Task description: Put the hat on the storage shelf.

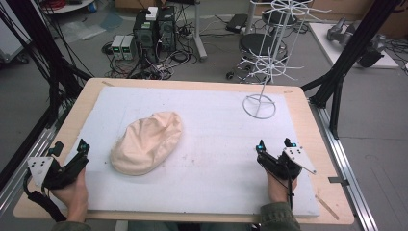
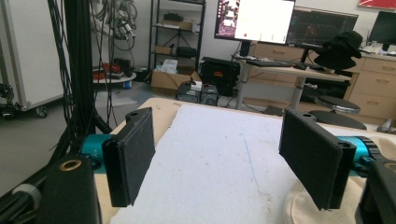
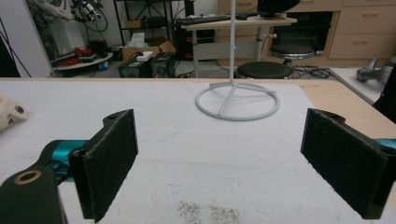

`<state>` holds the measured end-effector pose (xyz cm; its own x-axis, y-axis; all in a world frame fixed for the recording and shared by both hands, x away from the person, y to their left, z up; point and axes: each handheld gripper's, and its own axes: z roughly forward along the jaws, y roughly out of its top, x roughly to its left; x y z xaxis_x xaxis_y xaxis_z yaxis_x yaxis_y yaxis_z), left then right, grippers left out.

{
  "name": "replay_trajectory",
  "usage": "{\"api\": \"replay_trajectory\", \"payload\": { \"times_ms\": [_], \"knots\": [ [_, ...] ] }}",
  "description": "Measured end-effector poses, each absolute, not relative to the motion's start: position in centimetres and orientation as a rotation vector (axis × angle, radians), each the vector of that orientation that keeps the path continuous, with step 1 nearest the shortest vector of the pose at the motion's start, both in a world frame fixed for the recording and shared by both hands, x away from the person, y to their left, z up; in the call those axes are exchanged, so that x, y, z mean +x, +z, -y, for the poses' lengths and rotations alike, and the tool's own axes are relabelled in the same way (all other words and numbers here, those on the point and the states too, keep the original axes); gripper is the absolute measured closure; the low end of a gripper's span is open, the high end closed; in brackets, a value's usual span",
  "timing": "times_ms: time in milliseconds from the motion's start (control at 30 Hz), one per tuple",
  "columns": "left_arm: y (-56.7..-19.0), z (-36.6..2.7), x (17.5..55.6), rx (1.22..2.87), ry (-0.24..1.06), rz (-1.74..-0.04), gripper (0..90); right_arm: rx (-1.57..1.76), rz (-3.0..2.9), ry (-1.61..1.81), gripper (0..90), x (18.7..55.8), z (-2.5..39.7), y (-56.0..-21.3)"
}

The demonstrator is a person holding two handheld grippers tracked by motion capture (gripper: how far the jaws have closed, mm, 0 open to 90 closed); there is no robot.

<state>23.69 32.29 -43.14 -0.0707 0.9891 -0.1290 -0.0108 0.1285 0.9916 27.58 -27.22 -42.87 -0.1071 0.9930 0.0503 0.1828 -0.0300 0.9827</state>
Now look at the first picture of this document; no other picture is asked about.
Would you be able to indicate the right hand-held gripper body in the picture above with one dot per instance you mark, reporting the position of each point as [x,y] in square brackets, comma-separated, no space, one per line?
[284,165]

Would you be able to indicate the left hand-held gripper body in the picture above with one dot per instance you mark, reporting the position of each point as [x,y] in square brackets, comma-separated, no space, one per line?
[61,174]

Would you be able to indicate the beige fabric hat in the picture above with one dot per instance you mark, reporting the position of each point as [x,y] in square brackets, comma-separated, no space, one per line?
[147,144]

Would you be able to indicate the person's right hand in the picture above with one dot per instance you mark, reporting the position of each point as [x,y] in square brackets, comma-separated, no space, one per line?
[278,190]

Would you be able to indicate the person's left hand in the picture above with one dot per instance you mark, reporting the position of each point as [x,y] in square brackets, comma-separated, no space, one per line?
[73,197]

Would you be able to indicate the white foam mat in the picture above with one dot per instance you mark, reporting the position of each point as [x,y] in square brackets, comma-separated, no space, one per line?
[211,160]

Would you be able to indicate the grey tape piece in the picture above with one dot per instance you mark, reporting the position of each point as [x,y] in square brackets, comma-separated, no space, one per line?
[338,181]

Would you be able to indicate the thin wooden stick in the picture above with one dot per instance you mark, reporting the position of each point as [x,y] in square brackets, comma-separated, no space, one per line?
[327,207]

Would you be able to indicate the black caster wheel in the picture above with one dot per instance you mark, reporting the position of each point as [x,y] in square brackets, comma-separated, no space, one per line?
[229,75]

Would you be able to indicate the black round stool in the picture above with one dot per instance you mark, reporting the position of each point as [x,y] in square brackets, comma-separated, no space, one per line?
[272,17]
[256,45]

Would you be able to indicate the grey bench power supply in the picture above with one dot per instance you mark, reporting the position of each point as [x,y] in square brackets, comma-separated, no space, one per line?
[129,48]
[117,47]

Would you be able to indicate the white low table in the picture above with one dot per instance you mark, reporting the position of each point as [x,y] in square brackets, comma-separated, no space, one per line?
[324,41]

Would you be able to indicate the clear plastic sheet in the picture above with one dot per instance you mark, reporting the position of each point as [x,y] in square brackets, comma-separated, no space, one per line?
[81,31]

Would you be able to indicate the white cabinet on wheels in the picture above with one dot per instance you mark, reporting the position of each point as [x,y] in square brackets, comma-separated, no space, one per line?
[11,41]

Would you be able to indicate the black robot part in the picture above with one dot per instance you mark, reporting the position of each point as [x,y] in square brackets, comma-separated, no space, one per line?
[370,54]

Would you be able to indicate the grey robot part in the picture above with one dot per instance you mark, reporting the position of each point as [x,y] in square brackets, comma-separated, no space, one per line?
[340,32]

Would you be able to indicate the black flat device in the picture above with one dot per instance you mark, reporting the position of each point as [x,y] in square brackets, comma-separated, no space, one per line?
[236,22]

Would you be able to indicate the black computer tower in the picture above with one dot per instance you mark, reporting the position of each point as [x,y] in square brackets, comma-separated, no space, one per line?
[145,35]
[166,30]

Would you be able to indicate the grey metal table leg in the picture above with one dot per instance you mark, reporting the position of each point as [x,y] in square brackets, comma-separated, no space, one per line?
[199,35]

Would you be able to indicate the white round table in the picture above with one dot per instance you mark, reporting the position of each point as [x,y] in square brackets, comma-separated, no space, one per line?
[69,7]

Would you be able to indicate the white box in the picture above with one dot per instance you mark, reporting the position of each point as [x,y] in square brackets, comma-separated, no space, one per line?
[152,13]

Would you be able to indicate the aluminium rail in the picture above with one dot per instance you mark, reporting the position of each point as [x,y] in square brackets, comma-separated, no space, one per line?
[346,166]
[29,160]

